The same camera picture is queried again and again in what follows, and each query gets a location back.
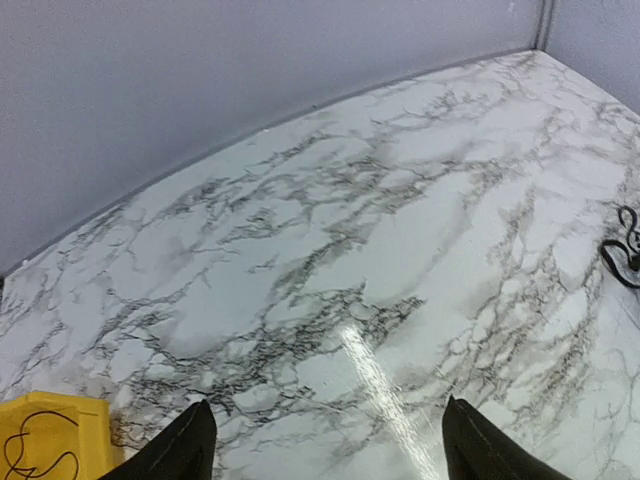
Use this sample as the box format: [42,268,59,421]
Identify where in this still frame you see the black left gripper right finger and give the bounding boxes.
[442,396,569,480]

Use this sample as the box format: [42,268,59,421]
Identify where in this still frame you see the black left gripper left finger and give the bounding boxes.
[102,400,217,480]

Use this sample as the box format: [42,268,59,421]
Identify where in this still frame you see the thin black cable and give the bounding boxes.
[2,410,80,480]

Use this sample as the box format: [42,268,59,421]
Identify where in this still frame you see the cable pile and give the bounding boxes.
[600,204,640,291]

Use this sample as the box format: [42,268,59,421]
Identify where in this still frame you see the far yellow plastic bin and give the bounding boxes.
[1,392,122,480]

